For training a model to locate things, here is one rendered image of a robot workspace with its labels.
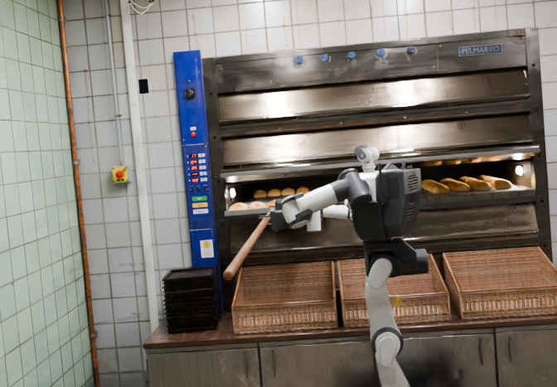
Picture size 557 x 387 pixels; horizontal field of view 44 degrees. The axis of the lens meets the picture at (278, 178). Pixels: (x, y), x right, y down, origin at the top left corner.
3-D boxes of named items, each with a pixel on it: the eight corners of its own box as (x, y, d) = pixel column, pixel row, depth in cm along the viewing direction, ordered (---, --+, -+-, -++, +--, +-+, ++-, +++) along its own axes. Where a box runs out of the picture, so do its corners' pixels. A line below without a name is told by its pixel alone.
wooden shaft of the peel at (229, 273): (233, 280, 197) (232, 270, 197) (222, 281, 197) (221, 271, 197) (275, 213, 367) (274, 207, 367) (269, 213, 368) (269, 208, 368)
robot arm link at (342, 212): (329, 210, 359) (365, 212, 356) (326, 224, 351) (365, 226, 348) (328, 195, 352) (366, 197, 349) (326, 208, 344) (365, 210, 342)
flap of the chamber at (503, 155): (220, 176, 391) (225, 182, 411) (540, 152, 378) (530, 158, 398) (220, 172, 392) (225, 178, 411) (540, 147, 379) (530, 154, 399)
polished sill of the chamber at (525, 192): (228, 218, 413) (228, 211, 413) (532, 195, 400) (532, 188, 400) (227, 219, 407) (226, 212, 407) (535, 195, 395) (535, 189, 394)
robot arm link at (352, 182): (341, 211, 295) (370, 199, 296) (339, 202, 287) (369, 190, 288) (330, 190, 301) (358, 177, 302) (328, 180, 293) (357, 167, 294)
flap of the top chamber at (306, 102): (219, 125, 404) (218, 94, 409) (529, 98, 391) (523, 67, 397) (218, 122, 400) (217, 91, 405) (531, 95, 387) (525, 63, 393)
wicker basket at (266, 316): (243, 312, 408) (239, 266, 407) (337, 306, 404) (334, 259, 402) (232, 336, 360) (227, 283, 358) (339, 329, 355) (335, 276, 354)
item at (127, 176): (116, 182, 411) (114, 166, 410) (133, 181, 410) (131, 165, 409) (112, 183, 403) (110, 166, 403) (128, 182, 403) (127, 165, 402)
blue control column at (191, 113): (243, 324, 604) (221, 79, 593) (261, 322, 603) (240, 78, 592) (205, 410, 412) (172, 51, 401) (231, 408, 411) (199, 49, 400)
